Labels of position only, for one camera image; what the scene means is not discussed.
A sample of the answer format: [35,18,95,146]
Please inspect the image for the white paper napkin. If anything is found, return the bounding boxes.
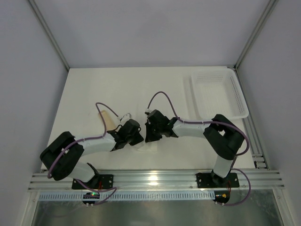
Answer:
[135,141,158,153]

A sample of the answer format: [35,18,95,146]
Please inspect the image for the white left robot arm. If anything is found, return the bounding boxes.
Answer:
[40,119,143,183]

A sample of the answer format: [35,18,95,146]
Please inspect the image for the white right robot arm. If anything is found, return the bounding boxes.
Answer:
[145,110,250,187]

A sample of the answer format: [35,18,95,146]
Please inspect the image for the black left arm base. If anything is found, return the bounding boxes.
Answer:
[71,174,114,190]

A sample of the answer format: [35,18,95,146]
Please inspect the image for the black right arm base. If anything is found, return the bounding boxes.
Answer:
[195,171,240,188]

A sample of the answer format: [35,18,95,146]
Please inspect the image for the beige utensil case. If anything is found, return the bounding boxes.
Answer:
[101,110,117,131]

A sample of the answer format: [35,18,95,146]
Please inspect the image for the white perforated plastic basket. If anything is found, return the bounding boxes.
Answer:
[183,67,249,120]

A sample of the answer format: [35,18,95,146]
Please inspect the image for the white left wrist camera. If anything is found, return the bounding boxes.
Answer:
[119,113,132,122]

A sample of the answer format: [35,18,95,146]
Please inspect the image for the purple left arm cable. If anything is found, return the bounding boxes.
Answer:
[47,102,127,212]

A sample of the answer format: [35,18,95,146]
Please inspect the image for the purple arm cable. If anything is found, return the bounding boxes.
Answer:
[147,91,252,207]
[47,102,127,212]

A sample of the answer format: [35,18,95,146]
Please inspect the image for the aluminium front rail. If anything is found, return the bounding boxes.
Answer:
[28,169,285,192]

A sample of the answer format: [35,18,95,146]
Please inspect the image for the slotted white cable duct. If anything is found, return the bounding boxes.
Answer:
[38,190,215,202]

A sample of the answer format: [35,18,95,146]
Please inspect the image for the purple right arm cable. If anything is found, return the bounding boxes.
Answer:
[147,91,252,207]

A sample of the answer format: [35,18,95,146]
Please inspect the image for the left aluminium frame post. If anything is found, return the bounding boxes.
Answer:
[27,0,70,71]

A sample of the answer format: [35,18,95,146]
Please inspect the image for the aluminium frame post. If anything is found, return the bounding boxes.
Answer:
[27,0,70,71]
[234,0,279,71]

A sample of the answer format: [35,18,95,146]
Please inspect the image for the right aluminium frame post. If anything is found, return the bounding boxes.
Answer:
[234,0,279,71]

